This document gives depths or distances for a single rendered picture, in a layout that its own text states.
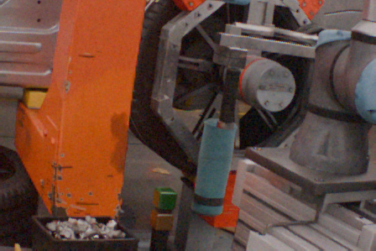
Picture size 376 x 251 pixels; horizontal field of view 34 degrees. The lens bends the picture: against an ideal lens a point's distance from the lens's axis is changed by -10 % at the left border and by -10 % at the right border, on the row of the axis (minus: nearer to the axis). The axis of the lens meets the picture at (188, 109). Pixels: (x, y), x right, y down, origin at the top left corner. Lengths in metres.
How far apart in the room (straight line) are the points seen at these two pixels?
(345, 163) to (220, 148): 0.76
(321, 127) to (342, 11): 1.32
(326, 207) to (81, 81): 0.63
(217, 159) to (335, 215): 0.80
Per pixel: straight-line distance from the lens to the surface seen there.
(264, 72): 1.78
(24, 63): 1.93
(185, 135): 1.88
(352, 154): 1.08
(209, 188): 1.82
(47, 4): 1.95
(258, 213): 1.21
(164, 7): 1.88
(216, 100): 2.01
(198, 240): 2.19
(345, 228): 1.00
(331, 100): 1.07
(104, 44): 1.43
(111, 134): 1.47
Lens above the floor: 1.06
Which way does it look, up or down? 10 degrees down
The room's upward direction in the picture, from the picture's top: 8 degrees clockwise
